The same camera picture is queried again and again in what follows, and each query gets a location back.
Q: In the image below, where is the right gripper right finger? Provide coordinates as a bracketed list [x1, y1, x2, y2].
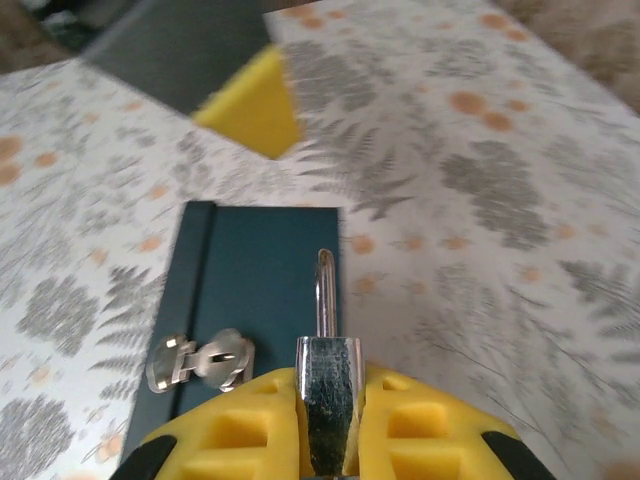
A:
[355, 364, 556, 480]

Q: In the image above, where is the floral table cover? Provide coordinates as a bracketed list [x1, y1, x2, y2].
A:
[0, 0, 640, 480]

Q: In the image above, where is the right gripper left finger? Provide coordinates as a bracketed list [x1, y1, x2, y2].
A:
[109, 367, 304, 480]

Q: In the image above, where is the dark blue painted box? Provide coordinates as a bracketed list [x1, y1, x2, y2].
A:
[121, 200, 346, 464]

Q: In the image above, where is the silver box clasp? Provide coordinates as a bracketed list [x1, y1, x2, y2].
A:
[145, 327, 256, 395]

